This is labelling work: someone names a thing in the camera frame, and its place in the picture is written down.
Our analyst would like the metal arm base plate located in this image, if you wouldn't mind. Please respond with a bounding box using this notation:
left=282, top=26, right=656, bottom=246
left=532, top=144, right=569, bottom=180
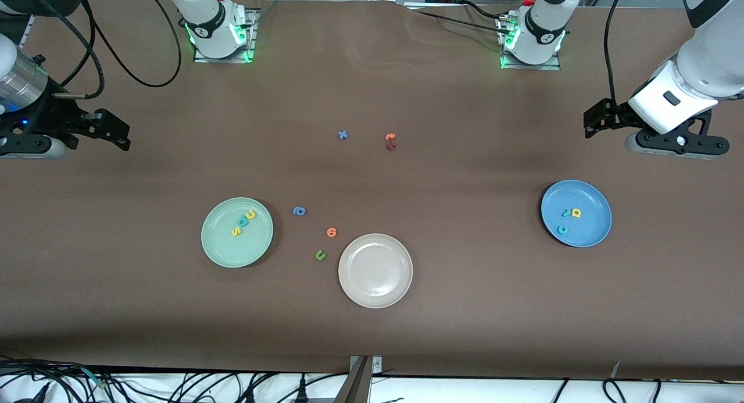
left=194, top=8, right=257, bottom=63
left=499, top=13, right=562, bottom=71

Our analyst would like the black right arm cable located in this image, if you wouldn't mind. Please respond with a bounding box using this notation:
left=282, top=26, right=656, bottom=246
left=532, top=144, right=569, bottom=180
left=55, top=0, right=182, bottom=99

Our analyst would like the metal table bracket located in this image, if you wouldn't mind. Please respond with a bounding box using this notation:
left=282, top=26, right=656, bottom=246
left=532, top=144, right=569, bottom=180
left=334, top=355, right=383, bottom=403

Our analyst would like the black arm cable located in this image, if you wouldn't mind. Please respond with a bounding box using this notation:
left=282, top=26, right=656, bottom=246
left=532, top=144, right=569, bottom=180
left=55, top=0, right=182, bottom=99
left=603, top=0, right=634, bottom=104

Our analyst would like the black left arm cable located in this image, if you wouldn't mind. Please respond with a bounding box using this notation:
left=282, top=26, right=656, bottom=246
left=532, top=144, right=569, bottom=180
left=603, top=0, right=634, bottom=104

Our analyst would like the light green plate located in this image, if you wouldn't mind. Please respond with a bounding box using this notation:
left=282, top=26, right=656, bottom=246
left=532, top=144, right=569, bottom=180
left=201, top=197, right=274, bottom=269

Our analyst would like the blue plate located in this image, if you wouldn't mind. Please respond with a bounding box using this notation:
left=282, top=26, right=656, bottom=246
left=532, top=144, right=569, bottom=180
left=541, top=180, right=613, bottom=248

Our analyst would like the aluminium frame rail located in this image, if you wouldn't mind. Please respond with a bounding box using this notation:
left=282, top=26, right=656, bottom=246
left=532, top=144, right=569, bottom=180
left=17, top=13, right=37, bottom=49

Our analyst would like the green tipped floor cable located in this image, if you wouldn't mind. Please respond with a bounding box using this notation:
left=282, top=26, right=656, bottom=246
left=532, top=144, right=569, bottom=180
left=76, top=365, right=111, bottom=389

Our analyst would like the beige plate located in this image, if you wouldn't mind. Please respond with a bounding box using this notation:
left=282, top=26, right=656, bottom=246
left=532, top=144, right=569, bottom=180
left=338, top=233, right=414, bottom=309

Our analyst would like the black cable on table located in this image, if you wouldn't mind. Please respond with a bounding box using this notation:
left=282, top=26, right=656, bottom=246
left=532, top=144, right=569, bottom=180
left=462, top=1, right=507, bottom=20
left=414, top=9, right=505, bottom=31

